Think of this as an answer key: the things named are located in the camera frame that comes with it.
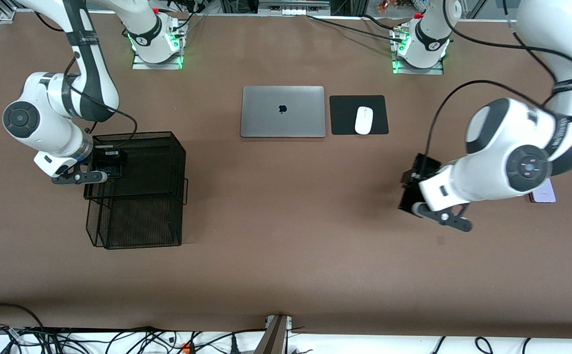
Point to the tall black smartphone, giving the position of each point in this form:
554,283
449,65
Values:
406,200

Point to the silver closed laptop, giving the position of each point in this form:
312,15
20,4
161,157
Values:
283,118

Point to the grey aluminium post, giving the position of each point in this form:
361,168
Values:
273,339

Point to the lavender flip phone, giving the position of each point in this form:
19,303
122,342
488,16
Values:
544,195

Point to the white power strip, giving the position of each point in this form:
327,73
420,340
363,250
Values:
294,12

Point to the black mouse pad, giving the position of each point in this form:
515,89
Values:
345,115

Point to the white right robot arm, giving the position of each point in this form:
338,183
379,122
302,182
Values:
45,118

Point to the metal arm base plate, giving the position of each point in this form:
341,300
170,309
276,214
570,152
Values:
143,65
436,71

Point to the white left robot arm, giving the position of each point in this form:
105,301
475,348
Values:
502,147

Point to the white computer mouse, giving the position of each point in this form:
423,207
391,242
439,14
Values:
364,120

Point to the small black flip phone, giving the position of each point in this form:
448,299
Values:
111,172

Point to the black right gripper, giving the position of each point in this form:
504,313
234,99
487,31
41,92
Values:
103,160

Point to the aluminium frame corner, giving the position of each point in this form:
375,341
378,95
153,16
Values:
0,12

